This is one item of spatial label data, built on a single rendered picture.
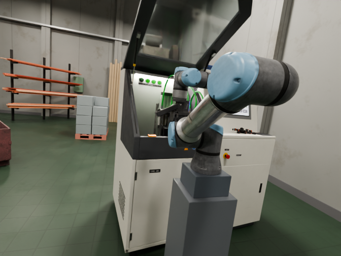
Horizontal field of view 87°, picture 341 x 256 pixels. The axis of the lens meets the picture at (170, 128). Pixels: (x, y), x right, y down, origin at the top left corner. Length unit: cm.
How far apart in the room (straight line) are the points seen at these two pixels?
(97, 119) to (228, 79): 472
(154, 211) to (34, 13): 938
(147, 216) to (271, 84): 127
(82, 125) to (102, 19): 570
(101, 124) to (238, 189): 395
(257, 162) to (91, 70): 821
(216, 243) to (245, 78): 78
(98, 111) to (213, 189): 440
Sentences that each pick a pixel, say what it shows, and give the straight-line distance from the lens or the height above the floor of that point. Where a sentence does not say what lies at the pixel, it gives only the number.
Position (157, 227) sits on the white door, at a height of 23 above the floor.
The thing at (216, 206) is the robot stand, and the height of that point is 77.
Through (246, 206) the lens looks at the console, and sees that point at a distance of 207.
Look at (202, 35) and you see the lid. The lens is 158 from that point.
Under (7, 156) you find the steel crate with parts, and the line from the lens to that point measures 356.
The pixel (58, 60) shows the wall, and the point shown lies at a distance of 944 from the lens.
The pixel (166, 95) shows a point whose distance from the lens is 180.
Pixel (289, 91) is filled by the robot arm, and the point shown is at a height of 126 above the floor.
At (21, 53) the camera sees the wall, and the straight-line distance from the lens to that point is 988.
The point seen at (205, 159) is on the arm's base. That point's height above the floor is 96.
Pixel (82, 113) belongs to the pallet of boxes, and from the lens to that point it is 506.
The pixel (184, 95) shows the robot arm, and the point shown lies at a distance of 90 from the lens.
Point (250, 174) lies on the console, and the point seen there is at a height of 60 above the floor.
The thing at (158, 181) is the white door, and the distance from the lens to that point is 139.
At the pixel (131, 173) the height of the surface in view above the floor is 69.
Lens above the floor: 121
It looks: 8 degrees down
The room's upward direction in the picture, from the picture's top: 6 degrees clockwise
